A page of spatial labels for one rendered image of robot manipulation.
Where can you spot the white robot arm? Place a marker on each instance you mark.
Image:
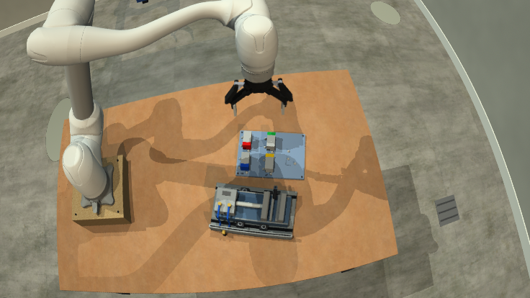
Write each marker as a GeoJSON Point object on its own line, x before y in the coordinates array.
{"type": "Point", "coordinates": [68, 39]}

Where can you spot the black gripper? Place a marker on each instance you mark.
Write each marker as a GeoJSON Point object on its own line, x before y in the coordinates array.
{"type": "Point", "coordinates": [233, 96]}

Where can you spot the grey blank with yellow end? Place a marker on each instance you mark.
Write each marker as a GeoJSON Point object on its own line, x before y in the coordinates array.
{"type": "Point", "coordinates": [269, 162]}

